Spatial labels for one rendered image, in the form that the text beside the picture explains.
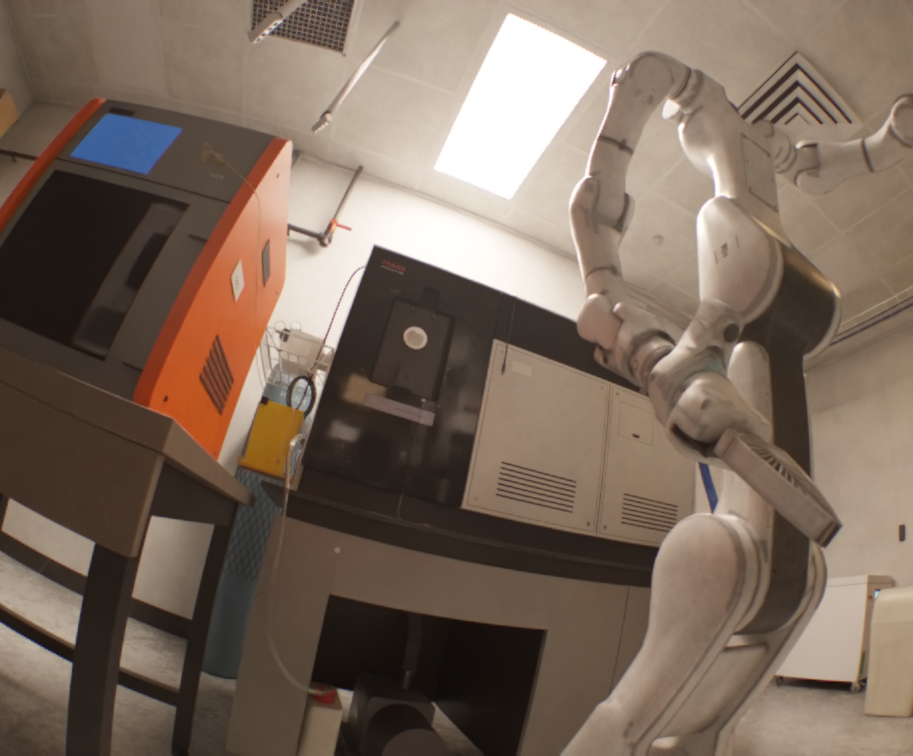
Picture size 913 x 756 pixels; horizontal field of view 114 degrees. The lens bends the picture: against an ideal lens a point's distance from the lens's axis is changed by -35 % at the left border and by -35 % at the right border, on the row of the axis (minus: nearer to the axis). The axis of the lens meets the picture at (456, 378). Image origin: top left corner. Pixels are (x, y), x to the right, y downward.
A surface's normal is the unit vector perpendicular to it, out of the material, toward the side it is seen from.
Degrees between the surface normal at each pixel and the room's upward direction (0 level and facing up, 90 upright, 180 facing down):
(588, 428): 90
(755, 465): 101
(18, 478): 90
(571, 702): 90
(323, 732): 90
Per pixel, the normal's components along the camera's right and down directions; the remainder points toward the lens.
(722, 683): 0.14, 0.18
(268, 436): 0.29, -0.29
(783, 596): 0.22, -0.04
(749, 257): -0.89, -0.36
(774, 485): -0.85, -0.13
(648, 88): -0.07, 0.62
